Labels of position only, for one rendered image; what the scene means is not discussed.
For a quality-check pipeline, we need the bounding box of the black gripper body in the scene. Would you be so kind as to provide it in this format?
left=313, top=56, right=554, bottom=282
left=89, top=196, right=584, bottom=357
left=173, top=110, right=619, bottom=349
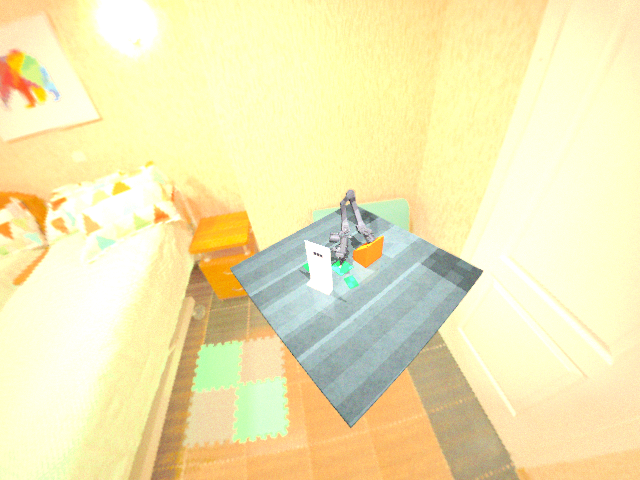
left=335, top=243, right=349, bottom=258

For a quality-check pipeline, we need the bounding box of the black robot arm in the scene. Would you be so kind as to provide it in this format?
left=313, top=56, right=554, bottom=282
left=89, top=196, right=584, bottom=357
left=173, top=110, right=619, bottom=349
left=329, top=189, right=378, bottom=244

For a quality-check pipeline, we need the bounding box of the white socket panel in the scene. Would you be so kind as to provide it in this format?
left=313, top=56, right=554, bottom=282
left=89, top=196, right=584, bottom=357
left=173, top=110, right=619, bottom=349
left=305, top=240, right=333, bottom=295

